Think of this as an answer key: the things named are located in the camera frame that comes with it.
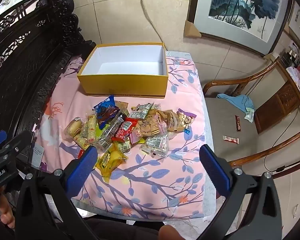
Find yellow cardboard box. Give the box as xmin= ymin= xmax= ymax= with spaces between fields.
xmin=77 ymin=42 xmax=169 ymax=98

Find wooden chair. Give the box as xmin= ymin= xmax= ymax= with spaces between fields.
xmin=202 ymin=57 xmax=300 ymax=173

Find purple edged snack packet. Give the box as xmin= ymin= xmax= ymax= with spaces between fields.
xmin=175 ymin=108 xmax=197 ymax=133

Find red white snack packet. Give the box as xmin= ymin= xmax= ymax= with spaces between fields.
xmin=222 ymin=134 xmax=240 ymax=144

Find person's left hand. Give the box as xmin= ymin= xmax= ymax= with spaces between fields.
xmin=0 ymin=190 xmax=17 ymax=230

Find pink floral cloth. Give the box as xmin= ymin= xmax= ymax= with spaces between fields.
xmin=31 ymin=51 xmax=214 ymax=224

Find black cable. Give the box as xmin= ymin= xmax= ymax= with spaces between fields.
xmin=262 ymin=105 xmax=300 ymax=173

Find lime green snack packet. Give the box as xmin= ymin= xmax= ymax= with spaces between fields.
xmin=96 ymin=124 xmax=108 ymax=140

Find white power cable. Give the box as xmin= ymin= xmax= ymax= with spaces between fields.
xmin=139 ymin=0 xmax=167 ymax=51

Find white packet with green edge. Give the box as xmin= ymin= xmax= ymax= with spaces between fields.
xmin=129 ymin=105 xmax=144 ymax=120
xmin=140 ymin=102 xmax=155 ymax=117

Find framed lotus painting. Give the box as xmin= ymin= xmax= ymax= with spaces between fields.
xmin=186 ymin=0 xmax=294 ymax=57

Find clear packet with red label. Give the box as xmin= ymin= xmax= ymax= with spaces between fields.
xmin=76 ymin=132 xmax=97 ymax=150
xmin=82 ymin=114 xmax=100 ymax=137

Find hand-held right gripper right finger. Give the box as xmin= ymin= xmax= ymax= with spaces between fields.
xmin=199 ymin=144 xmax=284 ymax=240

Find person's dark shorts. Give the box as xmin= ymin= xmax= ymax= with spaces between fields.
xmin=85 ymin=217 xmax=165 ymax=240

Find cardboard corner protector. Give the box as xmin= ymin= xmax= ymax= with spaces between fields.
xmin=184 ymin=19 xmax=202 ymax=38

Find bright yellow snack packet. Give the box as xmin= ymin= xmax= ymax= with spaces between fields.
xmin=95 ymin=144 xmax=129 ymax=178

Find green white snack packet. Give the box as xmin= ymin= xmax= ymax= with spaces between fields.
xmin=244 ymin=107 xmax=255 ymax=123

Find clear cracker packet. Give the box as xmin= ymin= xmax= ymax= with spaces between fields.
xmin=156 ymin=109 xmax=180 ymax=133
xmin=132 ymin=110 xmax=165 ymax=137

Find person's bare knee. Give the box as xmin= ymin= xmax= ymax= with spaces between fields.
xmin=159 ymin=224 xmax=188 ymax=240

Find beige snack packet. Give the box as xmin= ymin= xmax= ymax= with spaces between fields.
xmin=114 ymin=100 xmax=130 ymax=118

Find dark carved wooden bench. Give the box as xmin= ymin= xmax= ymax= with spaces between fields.
xmin=0 ymin=0 xmax=97 ymax=160

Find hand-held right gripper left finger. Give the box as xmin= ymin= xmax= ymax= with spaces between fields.
xmin=15 ymin=145 xmax=99 ymax=240

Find round bread packet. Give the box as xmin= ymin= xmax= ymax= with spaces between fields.
xmin=64 ymin=116 xmax=83 ymax=140

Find light blue cloth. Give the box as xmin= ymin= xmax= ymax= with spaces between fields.
xmin=216 ymin=93 xmax=255 ymax=113

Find white paper tag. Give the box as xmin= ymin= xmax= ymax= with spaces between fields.
xmin=31 ymin=145 xmax=45 ymax=168

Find blue cookie packet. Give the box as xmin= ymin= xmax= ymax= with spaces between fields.
xmin=93 ymin=95 xmax=120 ymax=130

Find beige seat cushion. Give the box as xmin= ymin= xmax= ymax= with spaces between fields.
xmin=204 ymin=94 xmax=273 ymax=163

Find long clear snack packet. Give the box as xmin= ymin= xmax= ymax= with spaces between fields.
xmin=95 ymin=115 xmax=127 ymax=153

